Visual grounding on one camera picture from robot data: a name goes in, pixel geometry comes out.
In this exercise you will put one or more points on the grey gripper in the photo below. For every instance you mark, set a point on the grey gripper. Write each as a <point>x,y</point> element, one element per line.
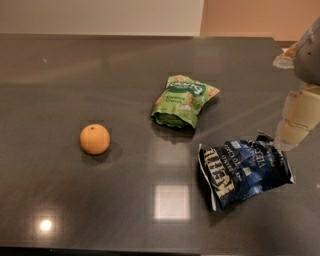
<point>308,61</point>

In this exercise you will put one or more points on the orange fruit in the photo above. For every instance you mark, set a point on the orange fruit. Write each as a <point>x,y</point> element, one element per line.
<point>94,139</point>

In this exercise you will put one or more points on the green rice chip bag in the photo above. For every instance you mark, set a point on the green rice chip bag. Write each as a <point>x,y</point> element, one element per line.
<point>181,102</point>

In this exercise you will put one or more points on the blue Kettle chip bag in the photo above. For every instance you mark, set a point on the blue Kettle chip bag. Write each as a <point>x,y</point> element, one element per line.
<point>241,169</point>

